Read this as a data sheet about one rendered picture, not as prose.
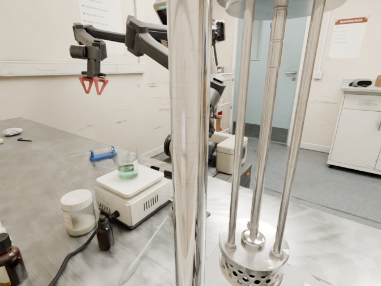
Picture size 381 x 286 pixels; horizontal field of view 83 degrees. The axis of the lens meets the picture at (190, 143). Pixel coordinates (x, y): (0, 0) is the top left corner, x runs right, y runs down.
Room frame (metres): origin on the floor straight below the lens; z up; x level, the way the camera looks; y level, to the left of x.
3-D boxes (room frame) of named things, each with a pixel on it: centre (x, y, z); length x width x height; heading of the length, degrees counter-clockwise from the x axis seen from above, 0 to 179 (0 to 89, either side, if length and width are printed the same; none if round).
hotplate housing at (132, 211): (0.49, 0.13, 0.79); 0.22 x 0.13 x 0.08; 145
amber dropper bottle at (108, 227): (0.34, 0.17, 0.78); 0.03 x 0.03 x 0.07
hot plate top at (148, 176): (0.46, 0.14, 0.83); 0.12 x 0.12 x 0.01; 55
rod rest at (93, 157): (0.79, 0.35, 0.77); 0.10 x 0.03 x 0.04; 126
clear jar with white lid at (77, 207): (0.39, 0.24, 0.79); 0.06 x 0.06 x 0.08
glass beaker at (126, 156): (0.46, 0.15, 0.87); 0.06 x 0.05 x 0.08; 97
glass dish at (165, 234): (0.37, 0.06, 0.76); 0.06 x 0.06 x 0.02
